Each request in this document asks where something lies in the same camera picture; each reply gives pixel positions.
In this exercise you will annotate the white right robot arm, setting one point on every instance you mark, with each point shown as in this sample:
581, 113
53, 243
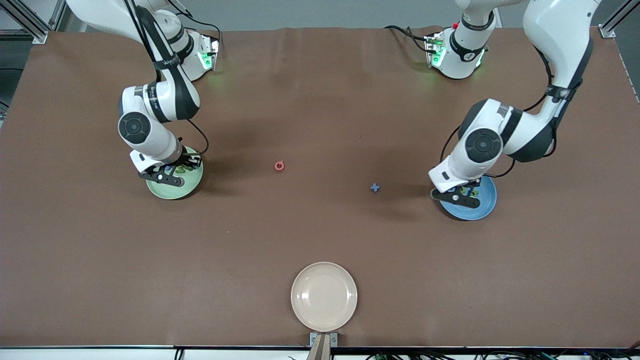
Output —
157, 145

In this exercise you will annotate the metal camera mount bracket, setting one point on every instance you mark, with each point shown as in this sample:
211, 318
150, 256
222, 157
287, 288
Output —
323, 350

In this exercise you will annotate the light green round plate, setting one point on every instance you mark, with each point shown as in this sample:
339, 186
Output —
170, 192

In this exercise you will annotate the red uppercase letter Q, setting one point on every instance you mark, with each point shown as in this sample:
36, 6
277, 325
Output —
277, 165

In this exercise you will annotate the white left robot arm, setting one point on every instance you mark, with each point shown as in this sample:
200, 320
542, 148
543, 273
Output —
555, 30

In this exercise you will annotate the blue round plate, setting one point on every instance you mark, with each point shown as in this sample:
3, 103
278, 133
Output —
470, 212

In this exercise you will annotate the cream round plate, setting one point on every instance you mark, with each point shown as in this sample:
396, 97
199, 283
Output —
324, 297

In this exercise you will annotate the brown table mat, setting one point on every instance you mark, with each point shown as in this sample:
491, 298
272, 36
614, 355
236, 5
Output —
320, 100

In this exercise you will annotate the aluminium frame post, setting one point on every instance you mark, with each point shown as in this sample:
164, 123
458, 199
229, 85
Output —
27, 22
617, 20

